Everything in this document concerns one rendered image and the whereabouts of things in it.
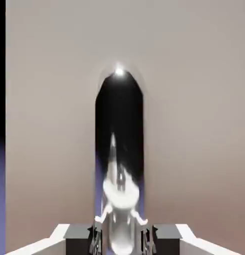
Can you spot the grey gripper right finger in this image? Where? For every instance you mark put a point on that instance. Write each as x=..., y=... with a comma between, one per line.
x=168, y=237

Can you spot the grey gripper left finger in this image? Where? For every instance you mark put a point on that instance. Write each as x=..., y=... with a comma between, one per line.
x=74, y=237

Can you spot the beige cabinet door front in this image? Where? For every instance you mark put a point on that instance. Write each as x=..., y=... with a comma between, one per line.
x=186, y=99

